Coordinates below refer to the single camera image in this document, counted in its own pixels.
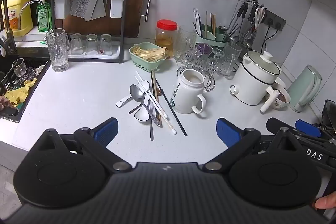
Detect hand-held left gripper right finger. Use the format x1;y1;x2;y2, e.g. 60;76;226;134
204;118;302;174

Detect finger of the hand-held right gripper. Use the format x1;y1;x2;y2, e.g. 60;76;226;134
266;118;328;144
295;119;322;138

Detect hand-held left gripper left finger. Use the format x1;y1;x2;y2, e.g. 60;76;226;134
35;117;132;174

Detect white ceramic spoon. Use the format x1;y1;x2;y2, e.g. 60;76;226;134
134;104;153;123
116;80;151;108

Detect metal fork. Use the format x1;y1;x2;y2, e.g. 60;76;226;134
147;99;156;141

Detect metal spoon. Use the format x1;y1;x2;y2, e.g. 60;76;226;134
130;84;161;127

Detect white chopstick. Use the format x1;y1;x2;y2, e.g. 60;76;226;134
134;76;168;119
135;71;176;135

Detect white mug with green logo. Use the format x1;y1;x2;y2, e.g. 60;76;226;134
172;69;207;115

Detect hanging kitchen utensils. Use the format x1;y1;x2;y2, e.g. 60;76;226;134
228;0;267;49

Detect person's right hand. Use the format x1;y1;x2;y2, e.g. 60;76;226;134
314;191;336;211

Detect patterned ceramic bowl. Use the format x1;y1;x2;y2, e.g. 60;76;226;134
268;88;291;110

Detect mint green kettle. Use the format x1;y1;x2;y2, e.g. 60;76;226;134
286;65;322;113

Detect plain white bowl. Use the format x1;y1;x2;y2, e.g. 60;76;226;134
273;77;287;90

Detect white electric pot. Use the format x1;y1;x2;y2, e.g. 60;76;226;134
230;50;286;112

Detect white-knobbed pot lid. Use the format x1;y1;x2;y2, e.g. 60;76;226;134
246;50;281;77

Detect crystal goblet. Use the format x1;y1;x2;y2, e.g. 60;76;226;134
210;48;225;75

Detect green plastic basket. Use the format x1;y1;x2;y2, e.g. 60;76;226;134
129;42;169;73

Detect white drip tray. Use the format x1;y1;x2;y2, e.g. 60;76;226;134
67;42;121;59

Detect black sink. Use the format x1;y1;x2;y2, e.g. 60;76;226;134
0;56;51;123

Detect small clear glass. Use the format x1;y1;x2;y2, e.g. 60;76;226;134
100;34;113;55
70;33;84;55
85;34;99;55

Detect enoki mushrooms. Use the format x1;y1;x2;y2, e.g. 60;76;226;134
131;45;168;62

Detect tall textured glass mug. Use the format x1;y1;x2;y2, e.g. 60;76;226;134
46;28;71;73

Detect yellow rubber gloves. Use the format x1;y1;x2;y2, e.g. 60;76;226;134
5;78;38;105

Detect green utensil holder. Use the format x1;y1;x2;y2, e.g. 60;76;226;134
196;25;232;49

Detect textured glass pitcher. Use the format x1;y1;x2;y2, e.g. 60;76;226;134
175;26;198;60

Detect metal ladle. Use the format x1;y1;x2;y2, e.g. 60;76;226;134
218;26;232;38

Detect pink rag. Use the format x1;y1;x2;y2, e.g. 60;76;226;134
0;96;17;112

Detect clear wine glass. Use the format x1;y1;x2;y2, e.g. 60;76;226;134
12;58;27;78

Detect red-lidded plastic jar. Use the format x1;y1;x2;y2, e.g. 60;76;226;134
155;19;178;58

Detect black metal rack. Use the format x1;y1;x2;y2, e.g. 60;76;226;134
50;0;130;64

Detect wooden cutting board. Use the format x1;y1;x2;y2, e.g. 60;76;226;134
62;0;153;38

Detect green soap bottle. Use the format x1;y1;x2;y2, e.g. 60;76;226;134
36;0;52;32

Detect dark grey faucet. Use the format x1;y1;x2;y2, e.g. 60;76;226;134
0;0;17;54

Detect yellow detergent bottle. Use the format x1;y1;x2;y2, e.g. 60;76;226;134
1;0;33;37

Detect wire glass rack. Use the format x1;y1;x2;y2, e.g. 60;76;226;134
177;52;238;92

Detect black power cable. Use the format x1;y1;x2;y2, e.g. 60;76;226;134
262;25;279;52

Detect white-handled scissors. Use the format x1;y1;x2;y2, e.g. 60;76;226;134
253;6;266;27

